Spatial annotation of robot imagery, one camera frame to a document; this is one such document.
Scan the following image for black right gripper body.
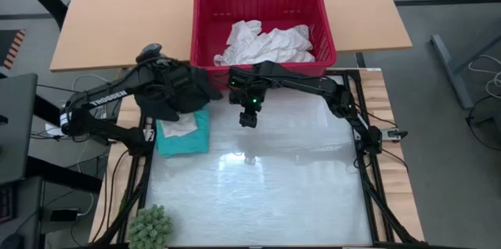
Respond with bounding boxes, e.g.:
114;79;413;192
229;83;268;115

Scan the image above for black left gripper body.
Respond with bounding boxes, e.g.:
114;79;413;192
166;64;205;99

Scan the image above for black garment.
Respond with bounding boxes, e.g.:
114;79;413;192
135;67;224;123

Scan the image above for white lace garment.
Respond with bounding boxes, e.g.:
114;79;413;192
213;24;316;67

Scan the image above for teal drawstring shorts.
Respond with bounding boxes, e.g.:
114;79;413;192
155;108;211;159

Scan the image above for red plastic laundry basket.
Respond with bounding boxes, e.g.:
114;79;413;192
189;0;338;84

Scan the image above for spray bottle with grey trigger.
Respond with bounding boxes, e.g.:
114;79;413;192
135;43;164;64

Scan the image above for light wooden desk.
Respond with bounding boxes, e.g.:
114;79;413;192
49;0;413;72

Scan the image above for white round base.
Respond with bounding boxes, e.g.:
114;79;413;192
44;122;64;138

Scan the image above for grey power strip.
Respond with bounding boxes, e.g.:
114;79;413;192
379;127;409;141

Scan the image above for orange black striped mat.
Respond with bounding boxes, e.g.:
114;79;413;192
0;29;27;71

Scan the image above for small black floor box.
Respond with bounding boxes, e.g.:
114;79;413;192
49;208;79;223

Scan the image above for grey desk leg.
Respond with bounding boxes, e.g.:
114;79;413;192
430;33;475;110

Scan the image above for black floor cable loop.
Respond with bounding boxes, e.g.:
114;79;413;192
464;96;501;147

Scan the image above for white floor cable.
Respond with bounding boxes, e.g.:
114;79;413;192
467;53;501;99

